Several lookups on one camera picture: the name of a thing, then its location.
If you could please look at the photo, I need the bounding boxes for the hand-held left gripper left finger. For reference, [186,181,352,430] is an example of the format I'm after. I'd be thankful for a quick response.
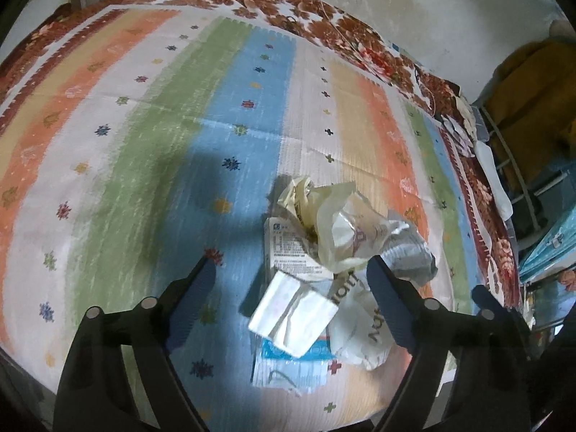
[53,256,217,432]

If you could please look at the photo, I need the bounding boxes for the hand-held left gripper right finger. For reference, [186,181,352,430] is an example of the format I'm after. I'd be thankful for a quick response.
[366,256,541,432]

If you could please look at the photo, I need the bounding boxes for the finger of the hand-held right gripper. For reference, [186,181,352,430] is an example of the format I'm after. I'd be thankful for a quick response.
[471,284,501,314]

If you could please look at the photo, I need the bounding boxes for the white lettered plastic bag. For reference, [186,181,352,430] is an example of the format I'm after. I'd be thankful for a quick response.
[326,265,419,372]

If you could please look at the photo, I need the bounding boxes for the grey striped sock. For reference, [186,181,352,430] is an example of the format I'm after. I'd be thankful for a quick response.
[380,220,439,289]

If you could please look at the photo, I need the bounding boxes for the clear red printed plastic bag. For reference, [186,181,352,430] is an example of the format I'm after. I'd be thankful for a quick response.
[315,181,397,275]

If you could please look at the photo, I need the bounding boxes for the white tissue pack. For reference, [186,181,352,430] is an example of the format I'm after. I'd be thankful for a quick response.
[248,271,339,357]

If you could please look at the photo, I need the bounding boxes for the white and green medicine box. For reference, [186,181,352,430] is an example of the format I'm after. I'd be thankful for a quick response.
[263,216,336,282]

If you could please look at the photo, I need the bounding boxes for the blue face mask package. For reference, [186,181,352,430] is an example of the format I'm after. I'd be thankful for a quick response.
[251,333,343,397]

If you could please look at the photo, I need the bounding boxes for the cream plastic bag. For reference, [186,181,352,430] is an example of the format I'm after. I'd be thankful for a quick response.
[275,175,318,239]

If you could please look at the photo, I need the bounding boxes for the teal box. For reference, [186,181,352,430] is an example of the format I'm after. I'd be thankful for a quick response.
[517,216,576,284]

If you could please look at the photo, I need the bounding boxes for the white metal rack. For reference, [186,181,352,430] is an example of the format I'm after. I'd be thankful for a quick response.
[477,103,568,235]

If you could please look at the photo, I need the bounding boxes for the patterned white cloth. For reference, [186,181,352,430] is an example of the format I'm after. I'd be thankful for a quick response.
[440,112,478,159]

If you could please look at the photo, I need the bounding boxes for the striped colourful blanket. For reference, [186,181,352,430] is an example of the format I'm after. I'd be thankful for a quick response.
[0,4,523,432]

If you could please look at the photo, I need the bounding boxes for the yellow garment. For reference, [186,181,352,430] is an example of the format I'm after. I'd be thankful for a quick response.
[483,38,576,181]

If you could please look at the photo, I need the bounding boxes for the red floral blanket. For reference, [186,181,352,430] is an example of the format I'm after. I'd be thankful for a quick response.
[0,0,523,320]

